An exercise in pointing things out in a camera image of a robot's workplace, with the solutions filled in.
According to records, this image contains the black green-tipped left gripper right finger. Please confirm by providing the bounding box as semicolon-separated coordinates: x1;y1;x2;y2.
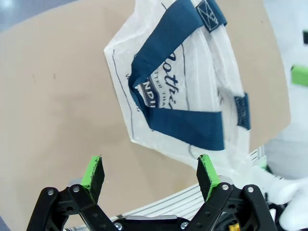
186;154;279;231

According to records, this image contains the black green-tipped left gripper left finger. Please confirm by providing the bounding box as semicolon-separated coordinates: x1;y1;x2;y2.
26;155;118;231

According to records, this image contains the translucent white navy-handled shopping bag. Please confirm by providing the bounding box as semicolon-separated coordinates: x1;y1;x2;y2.
103;0;253;193

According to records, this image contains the bright green block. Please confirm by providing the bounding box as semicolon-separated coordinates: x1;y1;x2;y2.
290;64;308;85

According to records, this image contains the aluminium table frame rail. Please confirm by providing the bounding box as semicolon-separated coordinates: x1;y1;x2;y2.
64;146;268;229

